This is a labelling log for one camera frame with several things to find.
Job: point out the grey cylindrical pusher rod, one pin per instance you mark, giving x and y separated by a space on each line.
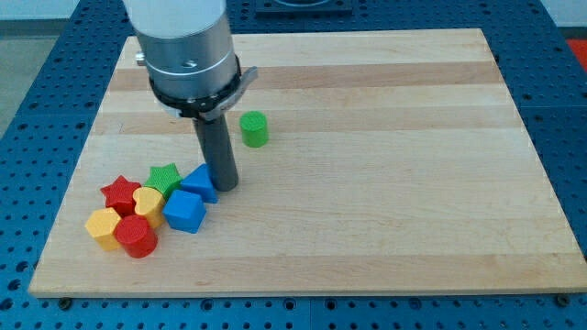
214 140

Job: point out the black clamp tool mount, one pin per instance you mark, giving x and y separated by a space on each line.
214 105

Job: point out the green cylinder block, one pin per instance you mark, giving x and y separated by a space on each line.
254 129

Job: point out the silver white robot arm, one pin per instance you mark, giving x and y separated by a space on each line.
187 49

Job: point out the green star block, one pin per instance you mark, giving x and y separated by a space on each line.
165 179

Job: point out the red star block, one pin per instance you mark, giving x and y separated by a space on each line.
119 195

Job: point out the blue triangle block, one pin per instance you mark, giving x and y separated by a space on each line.
199 182

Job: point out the blue cube block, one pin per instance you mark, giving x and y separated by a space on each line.
185 211

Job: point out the yellow heart block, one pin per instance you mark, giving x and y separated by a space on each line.
149 203

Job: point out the red cylinder block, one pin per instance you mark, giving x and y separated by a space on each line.
136 236

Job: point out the yellow hexagon block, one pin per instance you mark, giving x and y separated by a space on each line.
101 225

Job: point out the wooden board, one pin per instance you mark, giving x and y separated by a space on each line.
397 164

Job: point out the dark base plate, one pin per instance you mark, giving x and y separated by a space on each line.
275 7

